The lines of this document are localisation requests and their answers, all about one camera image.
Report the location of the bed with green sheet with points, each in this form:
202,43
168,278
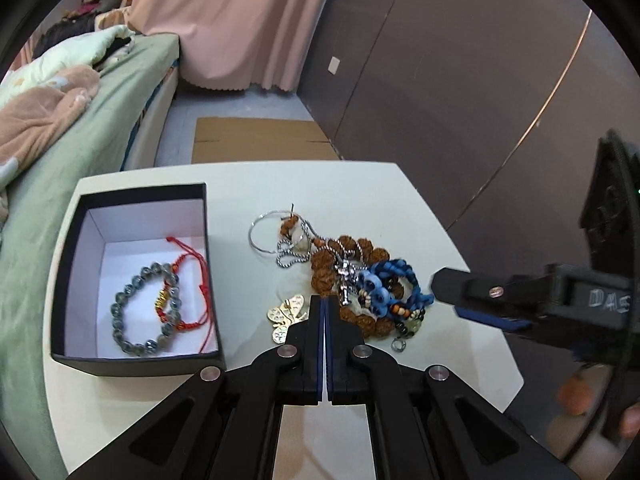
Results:
100,125

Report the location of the white wall socket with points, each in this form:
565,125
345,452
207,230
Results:
333,64

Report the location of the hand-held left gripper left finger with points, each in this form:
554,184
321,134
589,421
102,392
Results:
317,340

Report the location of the peach fleece blanket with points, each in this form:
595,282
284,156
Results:
35,120

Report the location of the gold butterfly charm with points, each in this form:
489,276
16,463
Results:
280,317

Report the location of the black jewelry box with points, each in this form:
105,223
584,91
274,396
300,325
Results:
145,193

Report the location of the pile of clothes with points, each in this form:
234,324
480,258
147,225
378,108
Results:
85,10

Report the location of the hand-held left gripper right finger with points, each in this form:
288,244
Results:
332,340

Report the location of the thin silver bangle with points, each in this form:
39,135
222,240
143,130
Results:
250,234

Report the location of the flat cardboard sheet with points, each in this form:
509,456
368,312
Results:
250,140

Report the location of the white and green quilt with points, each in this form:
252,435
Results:
65,52

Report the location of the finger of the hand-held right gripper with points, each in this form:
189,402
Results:
500,322
480,290

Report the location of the person's right hand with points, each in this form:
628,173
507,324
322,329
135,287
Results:
631,420

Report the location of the pink curtain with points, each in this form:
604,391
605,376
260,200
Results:
225,20

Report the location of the dark cloth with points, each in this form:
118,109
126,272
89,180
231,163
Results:
117,45

